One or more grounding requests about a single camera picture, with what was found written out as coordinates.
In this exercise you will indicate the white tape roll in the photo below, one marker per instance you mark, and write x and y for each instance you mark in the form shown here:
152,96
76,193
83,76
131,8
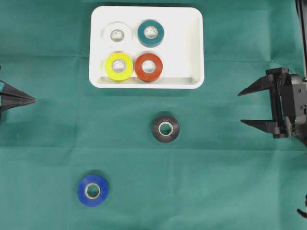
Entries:
117,35

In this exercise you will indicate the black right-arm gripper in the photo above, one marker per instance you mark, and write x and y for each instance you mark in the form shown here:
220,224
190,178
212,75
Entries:
288,96

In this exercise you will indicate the teal tape roll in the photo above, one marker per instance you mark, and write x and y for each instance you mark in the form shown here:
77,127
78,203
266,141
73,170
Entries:
150,33

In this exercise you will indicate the red tape roll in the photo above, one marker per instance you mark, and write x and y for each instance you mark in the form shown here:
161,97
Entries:
148,67

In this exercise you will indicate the yellow tape roll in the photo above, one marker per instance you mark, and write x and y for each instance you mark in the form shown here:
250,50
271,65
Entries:
116,75

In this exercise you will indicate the black tape roll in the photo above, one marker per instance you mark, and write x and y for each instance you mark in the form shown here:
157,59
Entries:
169,120

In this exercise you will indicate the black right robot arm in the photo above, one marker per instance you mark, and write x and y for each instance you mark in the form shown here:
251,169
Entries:
277,12

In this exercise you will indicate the blue tape roll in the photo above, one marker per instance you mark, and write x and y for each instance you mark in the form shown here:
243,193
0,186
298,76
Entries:
83,186

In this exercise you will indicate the white plastic case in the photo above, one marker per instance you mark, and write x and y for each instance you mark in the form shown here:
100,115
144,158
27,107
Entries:
181,50

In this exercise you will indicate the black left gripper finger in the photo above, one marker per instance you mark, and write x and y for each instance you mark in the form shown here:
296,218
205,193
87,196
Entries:
6,104
8,90

